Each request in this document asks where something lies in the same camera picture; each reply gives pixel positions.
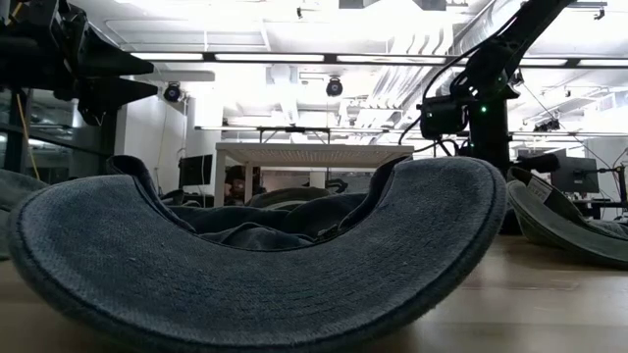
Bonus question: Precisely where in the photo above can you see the white metal shelf riser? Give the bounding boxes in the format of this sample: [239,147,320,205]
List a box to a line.
[214,141,416,208]

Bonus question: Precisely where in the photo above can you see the yellow cable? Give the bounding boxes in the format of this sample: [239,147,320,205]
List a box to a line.
[14,91,42,181]

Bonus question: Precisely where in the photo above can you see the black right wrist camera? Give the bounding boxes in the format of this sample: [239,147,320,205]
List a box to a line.
[418,95,471,142]

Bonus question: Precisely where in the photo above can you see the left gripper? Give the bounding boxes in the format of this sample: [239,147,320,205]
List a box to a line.
[19,0,159,126]

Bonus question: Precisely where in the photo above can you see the green baseball cap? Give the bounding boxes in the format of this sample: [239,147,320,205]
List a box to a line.
[0,169,49,261]
[247,185,336,210]
[506,166,628,270]

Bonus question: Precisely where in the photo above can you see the silver ventilation duct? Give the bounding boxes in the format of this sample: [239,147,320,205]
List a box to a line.
[448,0,516,58]

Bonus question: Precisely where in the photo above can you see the black computer monitor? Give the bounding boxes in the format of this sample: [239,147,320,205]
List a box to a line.
[177,153,215,188]
[549,155,601,195]

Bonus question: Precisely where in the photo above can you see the long ceiling light strip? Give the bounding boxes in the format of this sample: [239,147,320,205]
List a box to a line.
[130,51,628,70]

